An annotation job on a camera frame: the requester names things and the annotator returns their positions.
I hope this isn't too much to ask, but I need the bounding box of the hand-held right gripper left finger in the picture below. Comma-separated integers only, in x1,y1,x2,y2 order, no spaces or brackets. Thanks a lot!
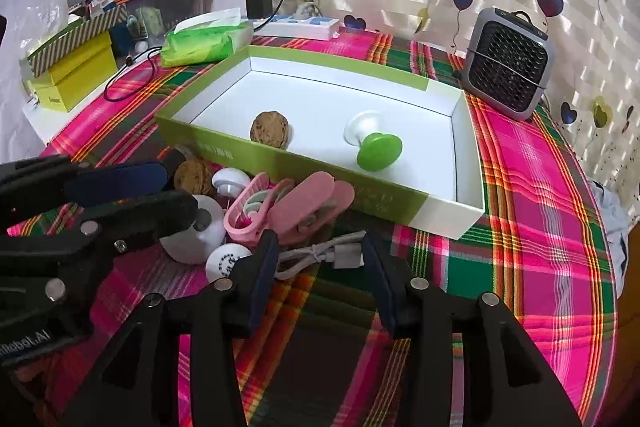
60,229,280,427

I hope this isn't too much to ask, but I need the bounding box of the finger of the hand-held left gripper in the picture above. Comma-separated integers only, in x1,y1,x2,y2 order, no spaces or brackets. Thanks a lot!
0,154,170,228
0,190,199,308

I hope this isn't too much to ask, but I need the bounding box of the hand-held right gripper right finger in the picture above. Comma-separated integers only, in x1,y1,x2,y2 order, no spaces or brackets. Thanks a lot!
361,233,583,427

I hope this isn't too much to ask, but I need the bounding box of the white bottle cap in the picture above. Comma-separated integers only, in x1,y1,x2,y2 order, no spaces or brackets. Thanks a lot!
205,243,253,285

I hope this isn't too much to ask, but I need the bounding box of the white usb cable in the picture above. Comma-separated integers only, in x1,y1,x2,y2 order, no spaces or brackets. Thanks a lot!
274,229,368,282

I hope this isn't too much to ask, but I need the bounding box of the pink open-frame clip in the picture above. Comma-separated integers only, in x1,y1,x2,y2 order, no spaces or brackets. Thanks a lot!
222,172,296,243

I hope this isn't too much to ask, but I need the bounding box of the white panda toy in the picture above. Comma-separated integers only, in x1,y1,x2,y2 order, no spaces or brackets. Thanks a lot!
159,194,227,265

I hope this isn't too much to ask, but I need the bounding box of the brown walnut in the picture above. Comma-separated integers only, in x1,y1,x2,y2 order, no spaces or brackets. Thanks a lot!
172,157,217,198
249,110,291,151

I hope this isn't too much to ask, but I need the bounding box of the black rectangular device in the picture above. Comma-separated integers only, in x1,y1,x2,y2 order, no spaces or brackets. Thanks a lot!
159,146,188,175

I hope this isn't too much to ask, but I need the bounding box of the small white mushroom-shaped knob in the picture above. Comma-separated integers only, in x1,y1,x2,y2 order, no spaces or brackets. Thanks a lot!
211,168,251,198

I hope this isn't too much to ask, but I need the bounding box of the pink solid clip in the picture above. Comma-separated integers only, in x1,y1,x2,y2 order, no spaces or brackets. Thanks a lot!
270,172,356,244

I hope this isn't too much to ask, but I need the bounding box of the green and white spool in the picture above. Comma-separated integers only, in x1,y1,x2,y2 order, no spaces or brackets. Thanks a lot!
343,109,404,172

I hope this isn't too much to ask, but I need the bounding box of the green and white cardboard box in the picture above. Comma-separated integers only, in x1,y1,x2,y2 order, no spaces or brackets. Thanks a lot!
155,44,487,240

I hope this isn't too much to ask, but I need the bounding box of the yellow box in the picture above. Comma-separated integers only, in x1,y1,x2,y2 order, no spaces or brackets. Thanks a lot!
25,32,119,112

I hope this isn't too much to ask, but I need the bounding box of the striped box lid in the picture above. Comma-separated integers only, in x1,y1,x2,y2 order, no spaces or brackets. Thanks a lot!
25,4,130,78

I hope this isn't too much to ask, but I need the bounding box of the green tissue pack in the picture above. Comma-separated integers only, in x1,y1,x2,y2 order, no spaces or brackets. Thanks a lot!
160,7,255,68

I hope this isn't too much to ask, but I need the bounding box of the pink and green plaid tablecloth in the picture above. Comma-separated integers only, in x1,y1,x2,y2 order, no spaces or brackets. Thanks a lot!
7,29,623,427

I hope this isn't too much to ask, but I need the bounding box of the clear storage container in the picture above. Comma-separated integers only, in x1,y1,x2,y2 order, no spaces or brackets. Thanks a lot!
107,0,213,58

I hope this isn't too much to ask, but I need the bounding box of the black charger adapter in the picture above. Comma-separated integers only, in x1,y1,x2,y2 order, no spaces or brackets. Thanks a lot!
244,0,273,20

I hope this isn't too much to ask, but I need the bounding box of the white and blue power strip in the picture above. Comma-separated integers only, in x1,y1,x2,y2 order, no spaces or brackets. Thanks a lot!
250,13,342,42

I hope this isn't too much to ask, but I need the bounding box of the blue-grey cloth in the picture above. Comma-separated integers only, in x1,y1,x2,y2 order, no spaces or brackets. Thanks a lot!
585,179,633,288

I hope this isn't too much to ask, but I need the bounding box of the grey mini heater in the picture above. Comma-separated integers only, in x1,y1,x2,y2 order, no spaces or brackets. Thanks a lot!
459,7,557,122

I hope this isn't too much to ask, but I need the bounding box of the thin black cable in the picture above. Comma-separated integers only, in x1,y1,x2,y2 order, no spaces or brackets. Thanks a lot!
102,47,163,104

